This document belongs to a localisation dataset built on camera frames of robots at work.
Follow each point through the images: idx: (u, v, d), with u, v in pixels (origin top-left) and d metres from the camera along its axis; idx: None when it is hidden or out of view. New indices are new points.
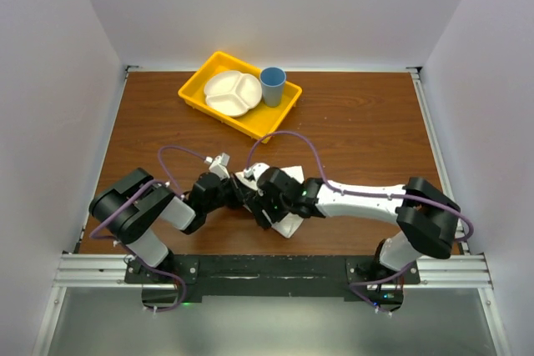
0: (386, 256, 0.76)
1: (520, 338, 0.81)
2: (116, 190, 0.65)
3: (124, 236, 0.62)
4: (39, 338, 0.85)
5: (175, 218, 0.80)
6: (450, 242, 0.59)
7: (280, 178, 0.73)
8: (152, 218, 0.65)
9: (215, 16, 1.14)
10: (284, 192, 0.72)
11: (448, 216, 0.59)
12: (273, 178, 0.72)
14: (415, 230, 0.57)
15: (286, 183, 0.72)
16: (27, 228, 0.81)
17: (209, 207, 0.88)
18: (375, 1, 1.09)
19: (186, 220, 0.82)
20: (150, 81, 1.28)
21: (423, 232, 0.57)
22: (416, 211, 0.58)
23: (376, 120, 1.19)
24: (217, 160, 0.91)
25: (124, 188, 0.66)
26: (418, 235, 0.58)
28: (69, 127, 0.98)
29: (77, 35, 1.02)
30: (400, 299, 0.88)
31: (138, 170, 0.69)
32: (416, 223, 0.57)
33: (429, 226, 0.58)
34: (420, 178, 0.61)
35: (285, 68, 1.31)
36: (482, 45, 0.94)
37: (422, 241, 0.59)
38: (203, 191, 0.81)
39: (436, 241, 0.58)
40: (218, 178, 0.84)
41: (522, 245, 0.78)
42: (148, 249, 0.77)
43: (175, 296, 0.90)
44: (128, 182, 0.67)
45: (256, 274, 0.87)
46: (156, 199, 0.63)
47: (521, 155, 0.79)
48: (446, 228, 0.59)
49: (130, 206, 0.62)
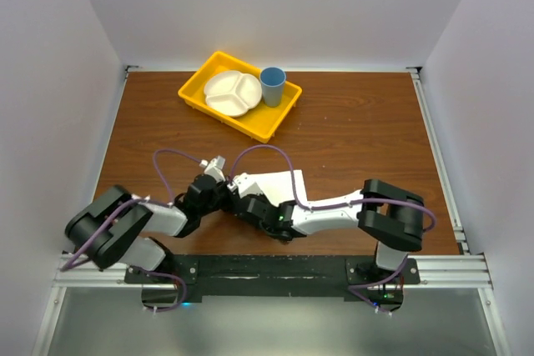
0: (380, 258, 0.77)
1: (520, 338, 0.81)
2: (90, 214, 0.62)
3: (101, 262, 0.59)
4: (39, 337, 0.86)
5: (166, 225, 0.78)
6: (420, 235, 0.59)
7: (257, 206, 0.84)
8: (130, 240, 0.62)
9: (216, 16, 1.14)
10: (263, 218, 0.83)
11: (411, 210, 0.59)
12: (249, 208, 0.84)
14: (380, 232, 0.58)
15: (264, 211, 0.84)
16: (27, 228, 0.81)
17: (204, 211, 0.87)
18: (375, 1, 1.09)
19: (177, 226, 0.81)
20: (149, 81, 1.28)
21: (387, 233, 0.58)
22: (375, 213, 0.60)
23: (376, 120, 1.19)
24: (212, 162, 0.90)
25: (99, 209, 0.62)
26: (385, 236, 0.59)
28: (69, 127, 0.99)
29: (77, 35, 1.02)
30: (400, 299, 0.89)
31: (113, 188, 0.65)
32: (377, 225, 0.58)
33: (392, 225, 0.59)
34: (374, 178, 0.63)
35: (285, 69, 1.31)
36: (483, 45, 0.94)
37: (393, 241, 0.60)
38: (198, 193, 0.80)
39: (405, 238, 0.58)
40: (214, 182, 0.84)
41: (522, 245, 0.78)
42: (139, 257, 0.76)
43: (175, 296, 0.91)
44: (104, 203, 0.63)
45: (256, 274, 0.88)
46: (132, 222, 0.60)
47: (521, 155, 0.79)
48: (413, 223, 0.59)
49: (104, 232, 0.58)
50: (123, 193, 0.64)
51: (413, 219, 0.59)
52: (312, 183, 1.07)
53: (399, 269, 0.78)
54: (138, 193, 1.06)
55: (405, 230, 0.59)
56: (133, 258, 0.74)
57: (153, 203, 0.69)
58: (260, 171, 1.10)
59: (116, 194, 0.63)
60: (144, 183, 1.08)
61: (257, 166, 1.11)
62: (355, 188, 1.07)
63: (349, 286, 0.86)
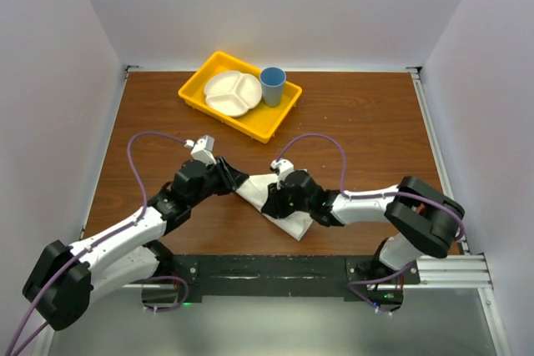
0: (386, 253, 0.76)
1: (520, 338, 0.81)
2: (36, 283, 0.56)
3: (58, 323, 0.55)
4: (39, 338, 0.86)
5: (143, 238, 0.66)
6: (448, 241, 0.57)
7: (311, 184, 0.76)
8: (83, 297, 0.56)
9: (216, 17, 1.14)
10: (311, 198, 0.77)
11: (446, 215, 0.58)
12: (303, 183, 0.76)
14: (406, 225, 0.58)
15: (314, 191, 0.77)
16: (27, 229, 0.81)
17: (193, 201, 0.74)
18: (375, 1, 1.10)
19: (158, 229, 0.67)
20: (150, 81, 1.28)
21: (414, 227, 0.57)
22: (405, 206, 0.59)
23: (376, 120, 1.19)
24: (201, 145, 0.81)
25: (42, 275, 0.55)
26: (410, 231, 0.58)
28: (69, 127, 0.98)
29: (76, 36, 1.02)
30: (400, 299, 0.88)
31: (51, 244, 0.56)
32: (404, 217, 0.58)
33: (420, 222, 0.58)
34: (415, 176, 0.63)
35: (285, 68, 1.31)
36: (483, 45, 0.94)
37: (418, 239, 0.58)
38: (186, 181, 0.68)
39: (431, 238, 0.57)
40: (203, 168, 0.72)
41: (522, 246, 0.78)
42: (132, 274, 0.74)
43: (175, 296, 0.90)
44: (44, 267, 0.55)
45: (256, 274, 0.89)
46: (69, 289, 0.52)
47: (521, 155, 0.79)
48: (444, 226, 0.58)
49: (46, 303, 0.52)
50: (62, 249, 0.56)
51: (445, 223, 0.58)
52: None
53: (404, 269, 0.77)
54: (138, 193, 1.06)
55: (435, 232, 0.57)
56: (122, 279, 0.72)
57: (99, 243, 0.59)
58: (261, 171, 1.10)
59: (52, 254, 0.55)
60: (144, 184, 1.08)
61: (257, 166, 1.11)
62: (355, 188, 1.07)
63: (349, 283, 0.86)
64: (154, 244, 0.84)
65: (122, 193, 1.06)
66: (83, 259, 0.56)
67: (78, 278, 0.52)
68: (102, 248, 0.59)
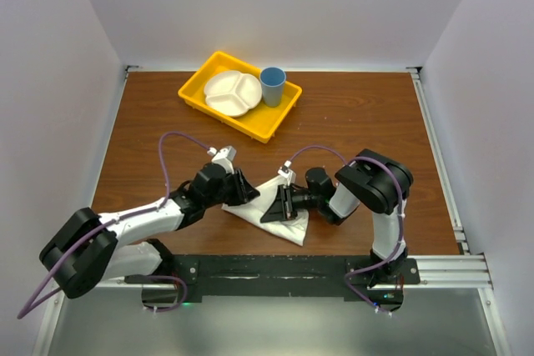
0: (377, 243, 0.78)
1: (520, 339, 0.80)
2: (57, 245, 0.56)
3: (71, 293, 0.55)
4: (39, 338, 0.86)
5: (158, 227, 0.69)
6: (387, 195, 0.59)
7: (329, 184, 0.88)
8: (102, 268, 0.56)
9: (216, 17, 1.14)
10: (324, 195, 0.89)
11: (386, 172, 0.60)
12: (322, 181, 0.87)
14: (348, 179, 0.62)
15: (329, 190, 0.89)
16: (27, 229, 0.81)
17: (209, 203, 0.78)
18: (375, 1, 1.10)
19: (174, 222, 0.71)
20: (149, 81, 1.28)
21: (354, 181, 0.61)
22: (351, 167, 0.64)
23: (376, 120, 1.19)
24: (223, 152, 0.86)
25: (66, 238, 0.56)
26: (354, 188, 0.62)
28: (69, 127, 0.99)
29: (76, 34, 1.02)
30: (400, 299, 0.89)
31: (80, 210, 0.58)
32: (345, 175, 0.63)
33: (360, 178, 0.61)
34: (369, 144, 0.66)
35: (285, 68, 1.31)
36: (483, 45, 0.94)
37: (362, 195, 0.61)
38: (206, 180, 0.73)
39: (367, 188, 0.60)
40: (224, 172, 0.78)
41: (523, 245, 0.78)
42: (134, 265, 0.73)
43: (175, 296, 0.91)
44: (70, 230, 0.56)
45: (256, 274, 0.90)
46: (93, 256, 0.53)
47: (521, 155, 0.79)
48: (385, 182, 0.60)
49: (66, 267, 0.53)
50: (90, 216, 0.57)
51: (386, 180, 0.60)
52: None
53: (395, 258, 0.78)
54: (138, 193, 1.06)
55: (373, 187, 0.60)
56: (127, 268, 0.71)
57: (125, 217, 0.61)
58: (261, 171, 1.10)
59: (82, 218, 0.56)
60: (144, 183, 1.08)
61: (257, 166, 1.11)
62: None
63: (345, 276, 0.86)
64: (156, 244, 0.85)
65: (122, 193, 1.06)
66: (110, 228, 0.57)
67: (105, 243, 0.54)
68: (127, 223, 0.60)
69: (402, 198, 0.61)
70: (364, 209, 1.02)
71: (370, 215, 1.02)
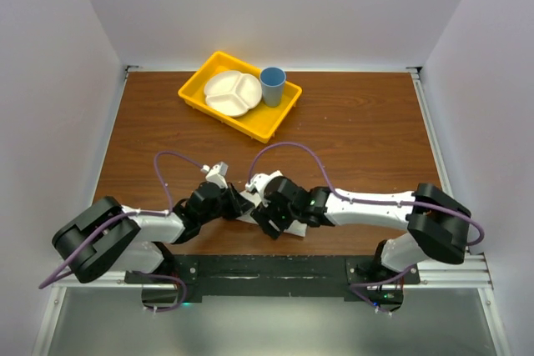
0: (389, 258, 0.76)
1: (520, 338, 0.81)
2: (76, 227, 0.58)
3: (85, 277, 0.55)
4: (39, 338, 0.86)
5: (162, 233, 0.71)
6: (462, 248, 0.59)
7: (290, 188, 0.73)
8: (118, 256, 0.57)
9: (216, 16, 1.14)
10: (293, 201, 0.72)
11: (460, 223, 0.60)
12: (280, 188, 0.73)
14: (430, 238, 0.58)
15: (294, 193, 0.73)
16: (27, 228, 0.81)
17: (205, 218, 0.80)
18: (375, 1, 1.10)
19: (174, 234, 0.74)
20: (149, 81, 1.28)
21: (437, 238, 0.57)
22: (427, 218, 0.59)
23: (376, 120, 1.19)
24: (214, 169, 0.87)
25: (87, 221, 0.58)
26: (430, 243, 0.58)
28: (69, 127, 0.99)
29: (76, 34, 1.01)
30: (400, 298, 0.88)
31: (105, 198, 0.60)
32: (428, 230, 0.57)
33: (441, 234, 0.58)
34: (430, 183, 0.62)
35: (285, 68, 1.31)
36: (483, 44, 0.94)
37: (436, 248, 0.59)
38: (201, 200, 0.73)
39: (452, 248, 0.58)
40: (217, 190, 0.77)
41: (523, 246, 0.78)
42: (137, 263, 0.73)
43: (175, 296, 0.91)
44: (93, 213, 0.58)
45: (256, 274, 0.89)
46: (118, 238, 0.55)
47: (521, 155, 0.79)
48: (460, 236, 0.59)
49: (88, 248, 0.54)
50: (114, 203, 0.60)
51: (461, 233, 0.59)
52: (311, 183, 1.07)
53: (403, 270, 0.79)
54: (138, 193, 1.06)
55: (453, 242, 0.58)
56: (129, 264, 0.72)
57: (144, 213, 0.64)
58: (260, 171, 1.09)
59: (106, 205, 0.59)
60: (144, 184, 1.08)
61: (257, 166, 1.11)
62: (355, 188, 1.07)
63: (350, 286, 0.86)
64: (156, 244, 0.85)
65: (121, 193, 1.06)
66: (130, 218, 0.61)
67: (130, 228, 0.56)
68: (143, 218, 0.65)
69: None
70: None
71: None
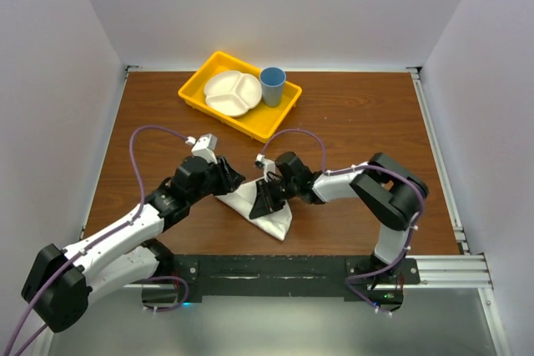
0: (380, 248, 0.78)
1: (520, 339, 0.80)
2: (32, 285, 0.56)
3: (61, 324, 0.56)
4: (39, 338, 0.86)
5: (137, 241, 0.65)
6: (405, 212, 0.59)
7: (297, 165, 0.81)
8: (83, 298, 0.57)
9: (216, 16, 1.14)
10: (296, 175, 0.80)
11: (406, 188, 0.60)
12: (290, 161, 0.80)
14: (365, 193, 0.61)
15: (299, 169, 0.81)
16: (27, 229, 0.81)
17: (193, 198, 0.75)
18: (375, 2, 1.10)
19: (154, 228, 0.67)
20: (149, 81, 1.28)
21: (371, 194, 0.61)
22: (367, 178, 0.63)
23: (376, 120, 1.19)
24: (203, 142, 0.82)
25: (38, 278, 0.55)
26: (370, 202, 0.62)
28: (69, 127, 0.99)
29: (75, 34, 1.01)
30: (400, 298, 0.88)
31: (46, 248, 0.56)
32: (360, 185, 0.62)
33: (378, 192, 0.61)
34: (384, 152, 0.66)
35: (285, 68, 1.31)
36: (482, 45, 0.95)
37: (377, 208, 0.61)
38: (188, 176, 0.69)
39: (388, 207, 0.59)
40: (203, 165, 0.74)
41: (523, 245, 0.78)
42: (133, 274, 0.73)
43: (175, 296, 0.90)
44: (39, 270, 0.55)
45: (256, 274, 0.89)
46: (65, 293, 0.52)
47: (521, 155, 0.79)
48: (403, 198, 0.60)
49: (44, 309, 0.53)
50: (56, 253, 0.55)
51: (405, 198, 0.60)
52: None
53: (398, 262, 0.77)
54: (138, 193, 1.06)
55: (392, 202, 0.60)
56: (123, 282, 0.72)
57: (93, 245, 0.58)
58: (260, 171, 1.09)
59: (47, 257, 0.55)
60: (144, 184, 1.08)
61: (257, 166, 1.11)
62: None
63: (346, 280, 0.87)
64: (154, 245, 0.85)
65: (121, 193, 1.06)
66: (77, 263, 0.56)
67: (72, 281, 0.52)
68: (98, 250, 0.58)
69: (420, 211, 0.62)
70: (364, 209, 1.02)
71: (370, 215, 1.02)
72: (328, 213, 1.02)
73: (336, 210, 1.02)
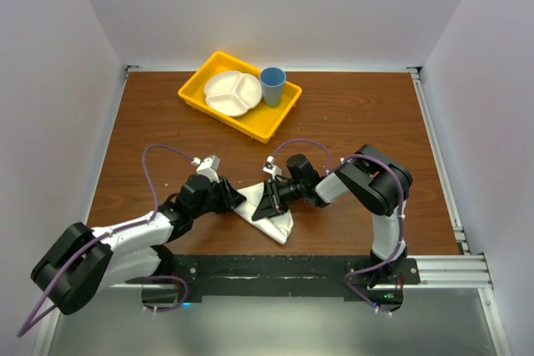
0: (376, 244, 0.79)
1: (520, 339, 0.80)
2: (51, 262, 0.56)
3: (69, 308, 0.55)
4: (39, 338, 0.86)
5: (148, 241, 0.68)
6: (386, 196, 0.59)
7: (308, 167, 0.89)
8: (99, 280, 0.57)
9: (216, 16, 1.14)
10: (305, 178, 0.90)
11: (388, 172, 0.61)
12: (301, 164, 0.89)
14: (348, 178, 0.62)
15: (310, 172, 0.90)
16: (27, 229, 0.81)
17: (196, 213, 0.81)
18: (375, 2, 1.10)
19: (164, 234, 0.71)
20: (149, 81, 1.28)
21: (353, 178, 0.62)
22: (351, 165, 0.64)
23: (376, 120, 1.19)
24: (207, 163, 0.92)
25: (59, 254, 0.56)
26: (353, 188, 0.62)
28: (69, 126, 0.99)
29: (75, 33, 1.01)
30: (400, 299, 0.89)
31: (73, 226, 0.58)
32: (345, 172, 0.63)
33: (360, 177, 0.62)
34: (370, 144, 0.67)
35: (285, 68, 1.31)
36: (482, 45, 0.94)
37: (360, 193, 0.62)
38: (192, 193, 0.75)
39: (369, 189, 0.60)
40: (207, 183, 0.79)
41: (523, 245, 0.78)
42: (136, 269, 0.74)
43: (175, 296, 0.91)
44: (64, 245, 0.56)
45: (256, 274, 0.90)
46: (91, 267, 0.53)
47: (521, 154, 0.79)
48: (385, 183, 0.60)
49: (62, 283, 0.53)
50: (84, 230, 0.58)
51: (386, 182, 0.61)
52: None
53: (395, 258, 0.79)
54: (138, 193, 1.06)
55: (373, 185, 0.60)
56: (127, 275, 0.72)
57: (118, 230, 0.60)
58: (260, 171, 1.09)
59: (76, 233, 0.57)
60: (145, 184, 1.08)
61: (257, 166, 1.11)
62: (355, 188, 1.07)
63: (347, 283, 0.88)
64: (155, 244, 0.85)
65: (121, 193, 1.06)
66: (103, 241, 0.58)
67: (101, 255, 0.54)
68: (120, 235, 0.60)
69: (402, 198, 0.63)
70: (364, 209, 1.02)
71: (369, 215, 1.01)
72: (328, 213, 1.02)
73: (336, 210, 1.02)
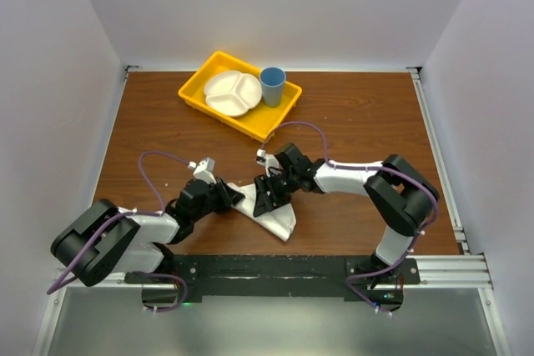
0: (382, 248, 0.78)
1: (520, 338, 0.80)
2: (74, 233, 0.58)
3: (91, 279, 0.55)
4: (39, 338, 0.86)
5: (156, 234, 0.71)
6: (416, 220, 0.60)
7: (295, 153, 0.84)
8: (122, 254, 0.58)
9: (216, 16, 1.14)
10: (294, 163, 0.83)
11: (422, 196, 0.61)
12: (288, 151, 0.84)
14: (382, 198, 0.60)
15: (299, 158, 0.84)
16: (27, 228, 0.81)
17: (197, 217, 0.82)
18: (375, 2, 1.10)
19: (169, 233, 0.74)
20: (149, 81, 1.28)
21: (387, 198, 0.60)
22: (385, 181, 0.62)
23: (376, 120, 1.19)
24: (202, 165, 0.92)
25: (85, 226, 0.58)
26: (385, 206, 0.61)
28: (70, 126, 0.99)
29: (75, 32, 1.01)
30: (400, 299, 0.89)
31: (99, 202, 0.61)
32: (380, 190, 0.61)
33: (395, 198, 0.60)
34: (399, 155, 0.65)
35: (285, 68, 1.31)
36: (482, 44, 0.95)
37: (390, 213, 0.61)
38: (190, 198, 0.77)
39: (401, 212, 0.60)
40: (204, 187, 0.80)
41: (523, 245, 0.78)
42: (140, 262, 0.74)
43: (174, 296, 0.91)
44: (91, 218, 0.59)
45: (256, 274, 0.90)
46: (119, 236, 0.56)
47: (521, 154, 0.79)
48: (416, 206, 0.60)
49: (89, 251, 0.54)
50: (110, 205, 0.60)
51: (419, 205, 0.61)
52: None
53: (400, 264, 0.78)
54: (138, 193, 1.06)
55: (407, 209, 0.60)
56: (131, 266, 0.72)
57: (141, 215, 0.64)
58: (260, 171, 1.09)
59: (103, 208, 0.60)
60: (144, 183, 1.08)
61: (257, 166, 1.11)
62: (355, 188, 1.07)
63: (347, 283, 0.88)
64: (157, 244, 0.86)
65: (121, 193, 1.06)
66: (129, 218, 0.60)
67: (128, 227, 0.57)
68: (141, 218, 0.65)
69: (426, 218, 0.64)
70: (364, 209, 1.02)
71: (370, 215, 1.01)
72: (328, 213, 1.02)
73: (336, 210, 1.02)
